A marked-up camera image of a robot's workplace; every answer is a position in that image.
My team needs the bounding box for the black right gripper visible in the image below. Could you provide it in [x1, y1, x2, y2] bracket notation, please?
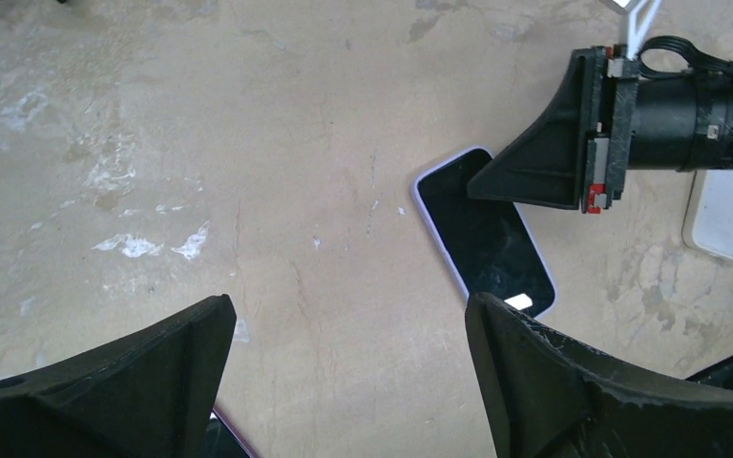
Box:
[467, 35, 733, 214]

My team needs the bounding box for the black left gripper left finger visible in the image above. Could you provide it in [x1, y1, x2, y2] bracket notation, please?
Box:
[0, 295, 237, 457]

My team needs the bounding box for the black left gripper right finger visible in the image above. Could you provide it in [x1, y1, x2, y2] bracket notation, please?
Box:
[465, 293, 733, 457]

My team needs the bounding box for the purple-edged black phone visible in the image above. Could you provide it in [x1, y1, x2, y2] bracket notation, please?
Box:
[199, 407, 259, 458]

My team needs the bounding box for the lavender phone case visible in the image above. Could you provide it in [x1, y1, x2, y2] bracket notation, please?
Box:
[410, 145, 558, 321]

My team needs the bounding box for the clear white phone case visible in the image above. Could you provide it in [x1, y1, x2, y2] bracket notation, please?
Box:
[682, 170, 733, 261]

